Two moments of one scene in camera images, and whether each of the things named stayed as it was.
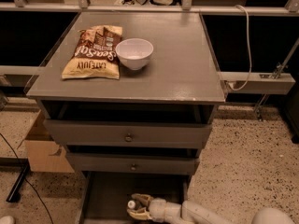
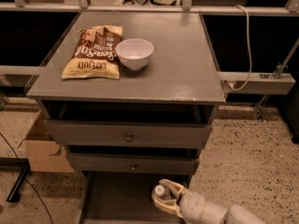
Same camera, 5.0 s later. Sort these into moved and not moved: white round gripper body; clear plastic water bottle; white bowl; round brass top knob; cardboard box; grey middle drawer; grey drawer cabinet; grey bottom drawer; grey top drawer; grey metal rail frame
Moved: white round gripper body; clear plastic water bottle
Not moved: grey metal rail frame; grey middle drawer; round brass top knob; grey top drawer; grey bottom drawer; grey drawer cabinet; white bowl; cardboard box
